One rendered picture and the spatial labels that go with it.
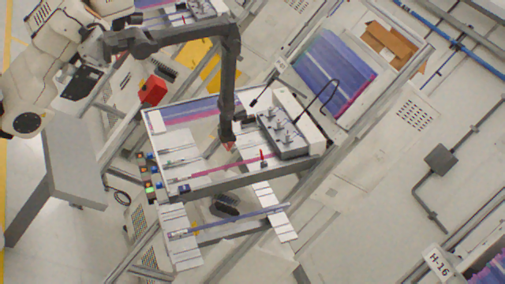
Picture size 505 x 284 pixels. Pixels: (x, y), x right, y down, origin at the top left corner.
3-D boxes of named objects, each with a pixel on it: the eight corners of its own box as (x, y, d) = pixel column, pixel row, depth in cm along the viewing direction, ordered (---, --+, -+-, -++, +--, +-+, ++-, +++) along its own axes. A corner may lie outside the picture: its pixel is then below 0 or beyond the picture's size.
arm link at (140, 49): (233, 5, 203) (245, 20, 197) (230, 35, 212) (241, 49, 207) (121, 28, 184) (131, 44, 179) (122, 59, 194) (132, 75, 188)
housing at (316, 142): (309, 167, 248) (310, 143, 239) (271, 111, 285) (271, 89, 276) (325, 162, 250) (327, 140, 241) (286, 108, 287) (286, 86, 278)
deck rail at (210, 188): (170, 207, 231) (168, 196, 227) (170, 203, 232) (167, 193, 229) (319, 166, 247) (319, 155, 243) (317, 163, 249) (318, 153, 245)
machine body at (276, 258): (136, 314, 267) (210, 232, 249) (117, 219, 319) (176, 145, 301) (230, 334, 305) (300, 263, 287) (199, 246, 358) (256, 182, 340)
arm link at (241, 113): (217, 99, 235) (226, 112, 230) (240, 91, 239) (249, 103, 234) (217, 118, 244) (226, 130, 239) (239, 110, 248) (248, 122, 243)
